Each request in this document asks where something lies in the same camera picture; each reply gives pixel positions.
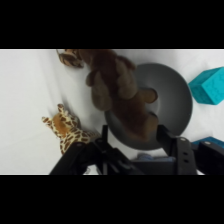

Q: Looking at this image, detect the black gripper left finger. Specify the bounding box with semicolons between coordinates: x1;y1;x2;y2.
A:
49;124;134;175

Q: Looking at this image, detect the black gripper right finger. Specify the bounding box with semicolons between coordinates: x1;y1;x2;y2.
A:
156;124;224;175

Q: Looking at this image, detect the brown deer plush toy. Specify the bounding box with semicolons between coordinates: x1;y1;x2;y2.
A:
79;49;159;143

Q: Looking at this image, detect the grey bowl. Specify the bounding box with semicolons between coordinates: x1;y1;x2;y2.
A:
104;63;194;151

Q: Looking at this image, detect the spotted giraffe plush toy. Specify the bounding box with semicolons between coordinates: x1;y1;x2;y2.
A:
41;103;101;156

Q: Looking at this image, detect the teal foam cube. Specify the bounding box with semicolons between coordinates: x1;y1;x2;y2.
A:
188;66;224;106
191;136;224;150

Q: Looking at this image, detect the striped tiger plush toy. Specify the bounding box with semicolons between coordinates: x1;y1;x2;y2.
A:
56;49;84;69

